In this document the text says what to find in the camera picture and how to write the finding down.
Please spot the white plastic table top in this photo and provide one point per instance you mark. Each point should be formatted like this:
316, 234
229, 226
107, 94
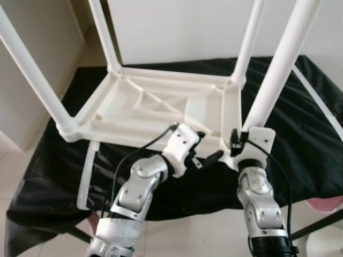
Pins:
161, 101

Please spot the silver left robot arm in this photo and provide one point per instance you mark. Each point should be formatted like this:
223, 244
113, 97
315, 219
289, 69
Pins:
134, 193

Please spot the black table cover sheet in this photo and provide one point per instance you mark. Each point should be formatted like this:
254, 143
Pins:
300, 150

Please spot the white tape strip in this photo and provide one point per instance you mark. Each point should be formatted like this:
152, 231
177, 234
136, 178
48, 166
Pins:
86, 176
316, 96

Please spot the pink plastic object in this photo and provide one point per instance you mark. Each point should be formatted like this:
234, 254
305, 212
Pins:
327, 202

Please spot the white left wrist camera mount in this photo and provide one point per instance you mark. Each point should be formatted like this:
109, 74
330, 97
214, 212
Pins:
179, 144

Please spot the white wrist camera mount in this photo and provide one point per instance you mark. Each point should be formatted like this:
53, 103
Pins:
179, 144
260, 140

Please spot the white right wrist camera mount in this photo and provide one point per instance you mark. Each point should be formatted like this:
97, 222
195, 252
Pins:
260, 140

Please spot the black metal table frame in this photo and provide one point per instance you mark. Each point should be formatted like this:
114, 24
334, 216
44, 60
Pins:
316, 225

